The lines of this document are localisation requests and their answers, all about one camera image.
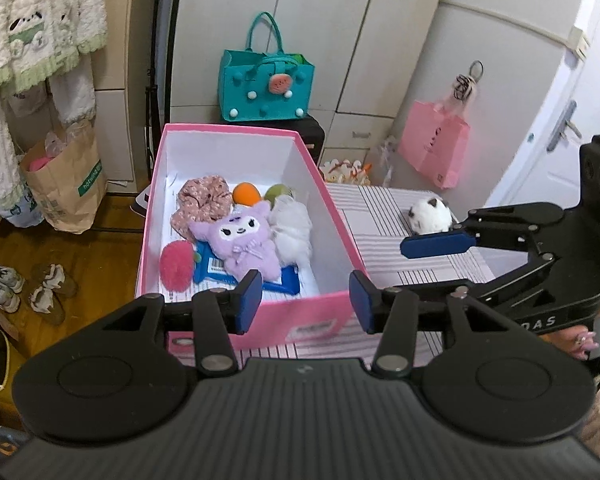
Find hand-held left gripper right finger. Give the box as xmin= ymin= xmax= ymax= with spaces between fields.
xmin=349 ymin=270 xmax=498 ymax=378

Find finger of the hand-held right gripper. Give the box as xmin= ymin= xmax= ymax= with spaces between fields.
xmin=400 ymin=202 xmax=566 ymax=259
xmin=380 ymin=254 xmax=559 ymax=304

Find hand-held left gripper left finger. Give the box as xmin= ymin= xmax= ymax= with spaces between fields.
xmin=107 ymin=269 xmax=264 ymax=377

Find white plush toy brown ears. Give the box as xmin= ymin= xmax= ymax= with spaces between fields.
xmin=406 ymin=196 xmax=460 ymax=236

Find blue wet wipes packet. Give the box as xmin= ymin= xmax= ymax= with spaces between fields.
xmin=192 ymin=242 xmax=302 ymax=295

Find purple plush toy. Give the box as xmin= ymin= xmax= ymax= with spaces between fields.
xmin=187 ymin=200 xmax=282 ymax=283

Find pink cardboard box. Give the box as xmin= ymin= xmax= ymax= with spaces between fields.
xmin=135 ymin=122 xmax=366 ymax=356

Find magenta fluffy puff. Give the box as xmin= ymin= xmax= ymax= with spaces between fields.
xmin=160 ymin=240 xmax=201 ymax=292

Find white fluffy puff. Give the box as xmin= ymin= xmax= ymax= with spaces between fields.
xmin=269 ymin=195 xmax=315 ymax=268

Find orange egg-shaped sponge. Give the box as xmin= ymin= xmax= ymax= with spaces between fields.
xmin=231 ymin=182 xmax=262 ymax=207

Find floral fabric scrunchie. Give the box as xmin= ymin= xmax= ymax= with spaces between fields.
xmin=170 ymin=175 xmax=235 ymax=238

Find green egg-shaped sponge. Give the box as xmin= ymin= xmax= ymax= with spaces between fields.
xmin=264 ymin=183 xmax=293 ymax=203

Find person's right hand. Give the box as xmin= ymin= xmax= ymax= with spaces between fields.
xmin=555 ymin=327 xmax=600 ymax=361

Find striped tablecloth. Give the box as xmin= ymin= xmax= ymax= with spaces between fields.
xmin=167 ymin=184 xmax=496 ymax=361

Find clear plastic bag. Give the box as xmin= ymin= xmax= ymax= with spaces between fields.
xmin=377 ymin=135 xmax=398 ymax=186

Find pink tote bag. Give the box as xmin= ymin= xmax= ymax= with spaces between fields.
xmin=397 ymin=99 xmax=471 ymax=190

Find white and orange toy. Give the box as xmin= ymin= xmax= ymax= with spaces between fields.
xmin=319 ymin=157 xmax=372 ymax=186

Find black suitcase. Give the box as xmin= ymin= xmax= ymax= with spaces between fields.
xmin=292 ymin=112 xmax=327 ymax=166

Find white door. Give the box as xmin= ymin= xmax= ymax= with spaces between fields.
xmin=485 ymin=0 xmax=600 ymax=211

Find brown white shoe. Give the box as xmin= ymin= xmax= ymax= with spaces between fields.
xmin=29 ymin=284 xmax=68 ymax=326
xmin=32 ymin=263 xmax=78 ymax=297

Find brown paper bag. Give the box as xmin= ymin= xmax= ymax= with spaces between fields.
xmin=19 ymin=120 xmax=108 ymax=233

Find teal felt handbag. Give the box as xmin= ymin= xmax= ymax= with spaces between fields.
xmin=218 ymin=11 xmax=315 ymax=123

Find beige wardrobe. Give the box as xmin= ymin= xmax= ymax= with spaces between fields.
xmin=170 ymin=0 xmax=453 ymax=161

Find grey white sneaker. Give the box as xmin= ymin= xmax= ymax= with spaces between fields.
xmin=0 ymin=280 xmax=21 ymax=313
xmin=0 ymin=262 xmax=26 ymax=293

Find blue patterned bag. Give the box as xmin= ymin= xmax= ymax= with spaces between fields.
xmin=0 ymin=185 xmax=46 ymax=226

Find black clothes rack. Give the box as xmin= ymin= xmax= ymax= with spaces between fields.
xmin=142 ymin=0 xmax=181 ymax=201

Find cream fluffy robe green trim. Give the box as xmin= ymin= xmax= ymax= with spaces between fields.
xmin=0 ymin=0 xmax=108 ymax=96

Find metal door handle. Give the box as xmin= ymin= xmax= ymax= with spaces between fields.
xmin=546 ymin=101 xmax=582 ymax=153

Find black hair ties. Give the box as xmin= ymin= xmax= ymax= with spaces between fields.
xmin=452 ymin=60 xmax=485 ymax=101

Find beige wall switch box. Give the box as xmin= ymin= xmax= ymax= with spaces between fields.
xmin=565 ymin=25 xmax=592 ymax=61

